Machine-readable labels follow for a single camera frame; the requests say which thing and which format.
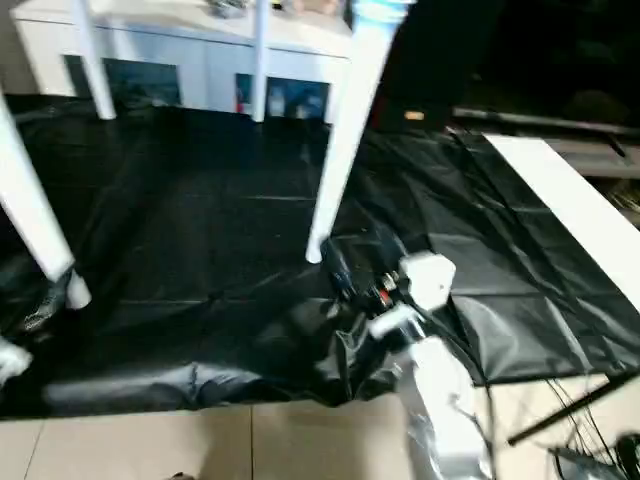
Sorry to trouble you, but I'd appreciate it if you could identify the bag of black items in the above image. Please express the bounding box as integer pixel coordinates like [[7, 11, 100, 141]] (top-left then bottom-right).
[[206, 0, 247, 20]]

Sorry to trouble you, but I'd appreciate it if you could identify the beige plush toy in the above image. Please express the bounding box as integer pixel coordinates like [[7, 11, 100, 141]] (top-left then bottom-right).
[[291, 0, 347, 17]]

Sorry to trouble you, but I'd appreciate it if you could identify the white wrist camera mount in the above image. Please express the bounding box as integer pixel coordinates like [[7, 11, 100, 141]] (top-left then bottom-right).
[[366, 251, 458, 352], [0, 342, 35, 390]]

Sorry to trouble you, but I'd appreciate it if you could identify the black low cabinet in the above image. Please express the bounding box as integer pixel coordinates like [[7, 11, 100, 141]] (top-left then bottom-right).
[[369, 0, 640, 137]]

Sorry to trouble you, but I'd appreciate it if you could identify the black tripod base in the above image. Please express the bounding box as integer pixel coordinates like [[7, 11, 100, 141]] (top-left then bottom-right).
[[548, 433, 640, 480]]

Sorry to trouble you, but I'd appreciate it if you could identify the red and white container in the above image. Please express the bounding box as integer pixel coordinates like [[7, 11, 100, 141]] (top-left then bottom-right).
[[233, 73, 252, 115]]

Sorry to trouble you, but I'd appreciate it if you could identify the white sideboard cabinet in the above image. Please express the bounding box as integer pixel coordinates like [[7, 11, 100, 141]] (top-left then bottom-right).
[[8, 0, 355, 125]]

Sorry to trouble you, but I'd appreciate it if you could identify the black plastic mat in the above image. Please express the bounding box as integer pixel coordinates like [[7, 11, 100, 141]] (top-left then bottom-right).
[[0, 91, 640, 417]]

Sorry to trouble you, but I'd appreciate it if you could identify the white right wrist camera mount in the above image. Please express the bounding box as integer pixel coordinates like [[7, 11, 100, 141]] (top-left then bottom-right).
[[366, 251, 458, 352]]

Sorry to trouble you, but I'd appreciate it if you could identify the white flat board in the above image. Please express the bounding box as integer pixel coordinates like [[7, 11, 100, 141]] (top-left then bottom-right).
[[481, 131, 640, 312]]

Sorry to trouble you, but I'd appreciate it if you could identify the black tripod leg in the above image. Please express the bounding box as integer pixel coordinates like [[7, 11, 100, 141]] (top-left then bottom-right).
[[506, 373, 627, 447]]

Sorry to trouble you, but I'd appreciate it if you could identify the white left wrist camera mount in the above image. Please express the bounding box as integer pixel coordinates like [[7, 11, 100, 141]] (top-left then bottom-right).
[[0, 342, 35, 390]]

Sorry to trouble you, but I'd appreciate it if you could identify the white plastic table leg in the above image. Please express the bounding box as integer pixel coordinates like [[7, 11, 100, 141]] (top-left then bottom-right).
[[72, 0, 120, 122], [303, 0, 420, 266], [250, 0, 272, 125], [0, 88, 95, 312]]

